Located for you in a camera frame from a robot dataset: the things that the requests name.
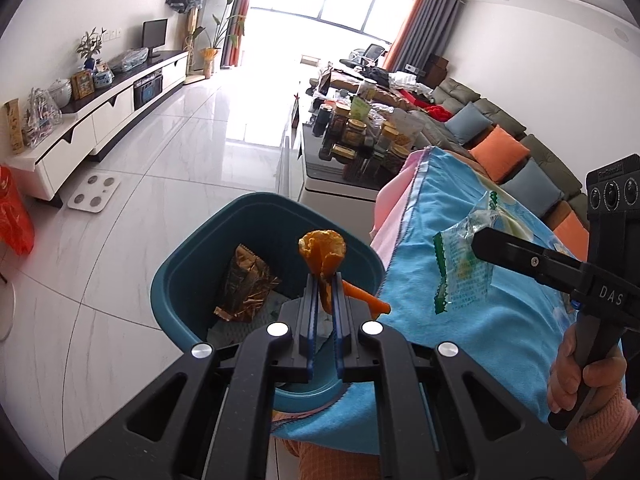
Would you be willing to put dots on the gold foil wrapper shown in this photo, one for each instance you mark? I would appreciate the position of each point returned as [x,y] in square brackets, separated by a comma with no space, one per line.
[245,285]

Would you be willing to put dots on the small potted plant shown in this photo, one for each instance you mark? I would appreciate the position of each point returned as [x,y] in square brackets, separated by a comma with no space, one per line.
[90,47]

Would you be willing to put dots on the large window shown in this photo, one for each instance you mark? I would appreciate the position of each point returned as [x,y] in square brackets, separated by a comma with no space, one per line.
[335,5]

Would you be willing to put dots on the blue printed blanket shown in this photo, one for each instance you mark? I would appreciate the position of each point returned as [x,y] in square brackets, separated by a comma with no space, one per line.
[450,340]

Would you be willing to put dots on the blue grey cushion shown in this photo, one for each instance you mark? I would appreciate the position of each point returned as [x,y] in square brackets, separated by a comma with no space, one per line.
[467,122]
[535,187]

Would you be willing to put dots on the picture frame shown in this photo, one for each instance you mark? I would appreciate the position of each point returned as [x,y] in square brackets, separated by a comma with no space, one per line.
[82,85]

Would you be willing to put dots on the blue white bowl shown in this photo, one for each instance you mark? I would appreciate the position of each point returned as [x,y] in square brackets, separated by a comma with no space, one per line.
[104,79]

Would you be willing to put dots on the grey green sofa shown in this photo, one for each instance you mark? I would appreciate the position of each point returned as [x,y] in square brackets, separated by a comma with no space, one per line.
[545,155]

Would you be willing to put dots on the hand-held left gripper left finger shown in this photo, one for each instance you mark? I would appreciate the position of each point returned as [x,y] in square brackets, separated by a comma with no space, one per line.
[311,330]

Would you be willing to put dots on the pile of clothes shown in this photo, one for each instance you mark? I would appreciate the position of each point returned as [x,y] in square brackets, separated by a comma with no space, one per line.
[415,95]

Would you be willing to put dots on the orange cushion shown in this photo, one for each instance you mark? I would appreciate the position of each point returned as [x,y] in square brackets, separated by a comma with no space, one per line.
[572,235]
[500,155]

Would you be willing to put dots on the white ceramic jar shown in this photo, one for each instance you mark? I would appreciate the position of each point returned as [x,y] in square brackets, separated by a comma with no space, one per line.
[60,92]

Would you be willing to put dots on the white black TV cabinet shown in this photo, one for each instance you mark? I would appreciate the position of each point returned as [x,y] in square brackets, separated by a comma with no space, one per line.
[100,120]

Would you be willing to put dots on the wall socket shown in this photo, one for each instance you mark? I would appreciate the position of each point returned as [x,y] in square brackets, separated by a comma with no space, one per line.
[112,35]

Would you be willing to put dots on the orange grey curtain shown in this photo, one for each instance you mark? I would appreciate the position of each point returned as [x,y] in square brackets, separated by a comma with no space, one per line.
[240,15]
[420,20]

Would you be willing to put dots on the person's right hand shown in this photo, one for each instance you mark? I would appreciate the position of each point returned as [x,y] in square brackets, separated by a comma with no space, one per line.
[562,375]

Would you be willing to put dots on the black monitor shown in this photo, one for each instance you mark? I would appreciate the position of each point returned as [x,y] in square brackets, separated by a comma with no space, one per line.
[155,35]

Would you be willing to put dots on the tall leafy plant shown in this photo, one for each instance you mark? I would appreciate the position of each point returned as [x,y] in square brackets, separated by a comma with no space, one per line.
[220,35]

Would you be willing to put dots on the person's right forearm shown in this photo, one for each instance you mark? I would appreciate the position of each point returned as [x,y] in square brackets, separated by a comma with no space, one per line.
[610,430]

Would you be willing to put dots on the office chair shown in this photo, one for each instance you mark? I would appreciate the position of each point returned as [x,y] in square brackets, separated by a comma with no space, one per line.
[367,55]

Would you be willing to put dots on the orange peel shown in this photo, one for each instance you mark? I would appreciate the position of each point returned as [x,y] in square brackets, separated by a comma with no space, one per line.
[322,250]

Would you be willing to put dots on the coffee table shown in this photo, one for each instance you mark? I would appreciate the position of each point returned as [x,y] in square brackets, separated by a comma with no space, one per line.
[325,175]

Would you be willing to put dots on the red plastic bag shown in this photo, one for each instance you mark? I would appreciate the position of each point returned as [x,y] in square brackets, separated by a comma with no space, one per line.
[15,210]

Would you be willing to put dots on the white bathroom scale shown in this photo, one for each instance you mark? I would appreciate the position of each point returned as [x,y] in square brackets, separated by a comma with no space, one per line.
[94,193]

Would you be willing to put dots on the clear bag of items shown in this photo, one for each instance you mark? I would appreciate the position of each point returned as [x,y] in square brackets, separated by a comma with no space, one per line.
[42,120]

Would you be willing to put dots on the yellow box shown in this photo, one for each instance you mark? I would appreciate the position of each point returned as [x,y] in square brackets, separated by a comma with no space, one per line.
[15,127]

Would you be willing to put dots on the pink blanket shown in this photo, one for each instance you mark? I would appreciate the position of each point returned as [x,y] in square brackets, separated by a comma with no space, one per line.
[395,195]

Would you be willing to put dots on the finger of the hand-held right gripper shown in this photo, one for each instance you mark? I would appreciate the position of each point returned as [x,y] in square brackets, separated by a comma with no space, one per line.
[525,257]

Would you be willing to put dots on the person's leg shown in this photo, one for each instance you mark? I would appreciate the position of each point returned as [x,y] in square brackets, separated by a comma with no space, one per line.
[330,462]

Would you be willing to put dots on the clear green plastic packet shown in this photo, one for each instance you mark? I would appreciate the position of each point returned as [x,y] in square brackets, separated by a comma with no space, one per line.
[465,270]

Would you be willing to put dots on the clear plastic bag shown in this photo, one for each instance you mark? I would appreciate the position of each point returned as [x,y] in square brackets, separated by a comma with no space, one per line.
[129,60]

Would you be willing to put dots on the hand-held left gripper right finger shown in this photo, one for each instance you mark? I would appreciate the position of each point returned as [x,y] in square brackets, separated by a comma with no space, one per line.
[339,330]

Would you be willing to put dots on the cluster of glass jars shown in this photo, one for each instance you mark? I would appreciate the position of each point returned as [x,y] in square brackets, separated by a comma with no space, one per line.
[360,135]

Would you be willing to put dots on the teal trash bin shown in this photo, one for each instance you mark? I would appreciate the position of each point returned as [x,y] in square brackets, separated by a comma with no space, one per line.
[200,260]

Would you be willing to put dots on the white standing air conditioner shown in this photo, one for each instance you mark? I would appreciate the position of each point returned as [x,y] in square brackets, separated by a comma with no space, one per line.
[212,5]

